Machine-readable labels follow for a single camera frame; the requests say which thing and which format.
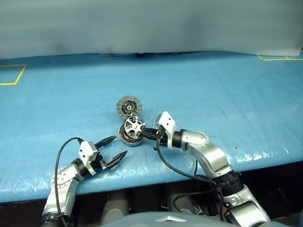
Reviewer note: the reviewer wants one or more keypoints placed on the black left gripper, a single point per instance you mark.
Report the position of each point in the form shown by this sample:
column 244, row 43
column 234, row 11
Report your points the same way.
column 100, row 163

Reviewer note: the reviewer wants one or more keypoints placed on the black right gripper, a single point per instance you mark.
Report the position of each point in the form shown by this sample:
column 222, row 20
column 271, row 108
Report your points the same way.
column 161, row 134

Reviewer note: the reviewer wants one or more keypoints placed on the black rotor cap silver spokes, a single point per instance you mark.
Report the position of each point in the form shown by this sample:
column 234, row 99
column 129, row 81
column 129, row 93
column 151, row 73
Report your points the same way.
column 133, row 126

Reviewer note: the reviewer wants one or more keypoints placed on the motor stator with copper windings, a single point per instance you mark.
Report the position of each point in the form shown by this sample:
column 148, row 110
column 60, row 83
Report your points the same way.
column 126, row 139

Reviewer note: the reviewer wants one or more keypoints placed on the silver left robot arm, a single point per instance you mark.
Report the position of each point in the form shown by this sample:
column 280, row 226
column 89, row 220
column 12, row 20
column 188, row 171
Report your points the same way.
column 62, row 184

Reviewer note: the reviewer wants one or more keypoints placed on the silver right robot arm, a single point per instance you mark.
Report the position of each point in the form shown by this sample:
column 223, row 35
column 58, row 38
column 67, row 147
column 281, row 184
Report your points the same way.
column 213, row 156

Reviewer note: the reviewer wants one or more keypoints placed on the grey cylindrical robot leg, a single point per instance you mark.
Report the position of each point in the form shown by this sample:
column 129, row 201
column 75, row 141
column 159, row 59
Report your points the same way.
column 180, row 201
column 116, row 205

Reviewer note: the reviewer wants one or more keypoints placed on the blue plastic table cover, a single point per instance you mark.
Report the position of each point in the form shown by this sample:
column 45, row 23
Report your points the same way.
column 71, row 94

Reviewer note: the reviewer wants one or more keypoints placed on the grey-blue robot chest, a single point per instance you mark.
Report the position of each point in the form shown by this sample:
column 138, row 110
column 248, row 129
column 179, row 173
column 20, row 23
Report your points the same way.
column 146, row 220

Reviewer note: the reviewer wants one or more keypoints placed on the dark object behind table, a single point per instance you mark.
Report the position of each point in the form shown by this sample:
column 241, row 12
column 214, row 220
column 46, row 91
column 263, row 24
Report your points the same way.
column 140, row 54

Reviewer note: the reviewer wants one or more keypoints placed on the white backdrop panel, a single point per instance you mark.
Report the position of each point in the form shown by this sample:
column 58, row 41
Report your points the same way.
column 151, row 26

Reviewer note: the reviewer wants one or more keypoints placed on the yellow tape square outline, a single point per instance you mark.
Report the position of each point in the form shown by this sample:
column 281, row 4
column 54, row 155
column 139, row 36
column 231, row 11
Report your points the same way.
column 20, row 74

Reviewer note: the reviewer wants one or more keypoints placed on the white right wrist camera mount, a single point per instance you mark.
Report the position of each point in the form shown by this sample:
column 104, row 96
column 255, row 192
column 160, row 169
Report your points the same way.
column 167, row 123

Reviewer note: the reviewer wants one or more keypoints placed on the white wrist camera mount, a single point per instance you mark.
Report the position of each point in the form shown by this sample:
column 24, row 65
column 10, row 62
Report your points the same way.
column 167, row 123
column 87, row 151

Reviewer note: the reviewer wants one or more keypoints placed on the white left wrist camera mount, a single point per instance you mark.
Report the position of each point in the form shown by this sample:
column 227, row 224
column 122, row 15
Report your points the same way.
column 87, row 151

